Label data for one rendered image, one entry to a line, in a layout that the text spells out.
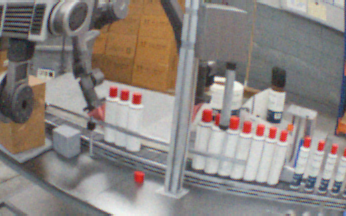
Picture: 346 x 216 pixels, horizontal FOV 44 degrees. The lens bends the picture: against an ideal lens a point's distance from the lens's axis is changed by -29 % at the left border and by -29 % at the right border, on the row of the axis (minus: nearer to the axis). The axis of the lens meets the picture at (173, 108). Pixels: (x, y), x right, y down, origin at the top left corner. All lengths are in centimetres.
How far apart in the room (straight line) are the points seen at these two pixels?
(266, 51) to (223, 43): 482
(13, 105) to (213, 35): 70
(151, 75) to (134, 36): 44
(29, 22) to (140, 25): 404
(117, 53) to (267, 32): 190
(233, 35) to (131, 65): 392
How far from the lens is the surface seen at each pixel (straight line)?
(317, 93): 635
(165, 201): 179
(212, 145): 189
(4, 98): 166
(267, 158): 184
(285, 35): 638
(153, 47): 546
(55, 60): 433
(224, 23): 169
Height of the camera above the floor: 165
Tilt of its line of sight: 17 degrees down
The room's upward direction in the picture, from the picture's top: 7 degrees clockwise
